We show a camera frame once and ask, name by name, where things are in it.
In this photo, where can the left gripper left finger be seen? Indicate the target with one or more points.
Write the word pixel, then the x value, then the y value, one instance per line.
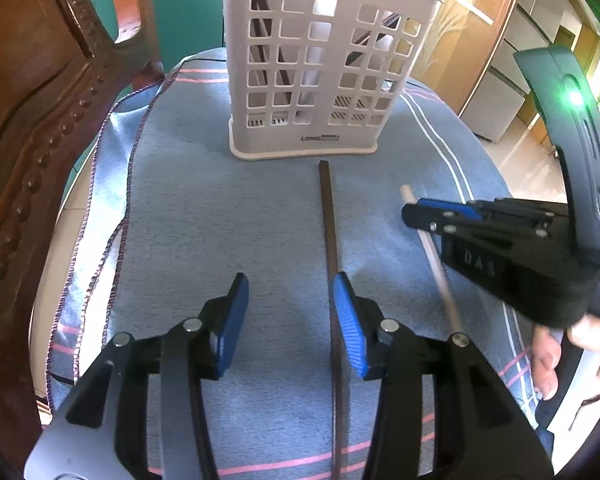
pixel 222 319

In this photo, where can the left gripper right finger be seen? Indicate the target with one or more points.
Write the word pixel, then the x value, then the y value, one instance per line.
pixel 359 319

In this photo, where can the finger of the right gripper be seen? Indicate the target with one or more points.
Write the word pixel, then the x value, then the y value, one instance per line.
pixel 437 226
pixel 427 208

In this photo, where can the beige textured chopstick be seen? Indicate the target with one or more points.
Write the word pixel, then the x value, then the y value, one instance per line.
pixel 442 281

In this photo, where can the person right hand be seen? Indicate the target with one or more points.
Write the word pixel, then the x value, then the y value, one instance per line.
pixel 547 352

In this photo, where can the dark brown chopstick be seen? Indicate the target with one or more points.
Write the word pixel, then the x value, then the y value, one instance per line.
pixel 331 255

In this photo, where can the blue striped cloth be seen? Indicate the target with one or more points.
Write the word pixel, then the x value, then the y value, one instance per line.
pixel 174 215

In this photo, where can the grey drawer unit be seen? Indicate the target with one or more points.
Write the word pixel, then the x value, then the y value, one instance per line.
pixel 503 89

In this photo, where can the white plastic utensil holder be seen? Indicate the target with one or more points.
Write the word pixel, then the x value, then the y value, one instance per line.
pixel 318 77

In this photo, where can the wood framed glass door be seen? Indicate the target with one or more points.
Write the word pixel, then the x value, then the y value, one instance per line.
pixel 459 46

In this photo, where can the carved wooden chair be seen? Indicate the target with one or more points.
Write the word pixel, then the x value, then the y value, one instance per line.
pixel 60 72

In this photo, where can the teal cabinet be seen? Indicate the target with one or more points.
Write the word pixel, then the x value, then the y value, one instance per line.
pixel 184 27

